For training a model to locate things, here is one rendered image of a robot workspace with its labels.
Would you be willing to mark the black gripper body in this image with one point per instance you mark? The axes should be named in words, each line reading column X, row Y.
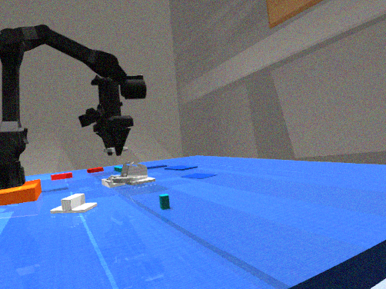
column 114, row 118

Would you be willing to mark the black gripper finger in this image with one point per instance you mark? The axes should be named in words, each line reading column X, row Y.
column 107, row 139
column 119, row 137

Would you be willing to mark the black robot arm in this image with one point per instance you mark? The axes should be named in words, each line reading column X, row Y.
column 13, row 44

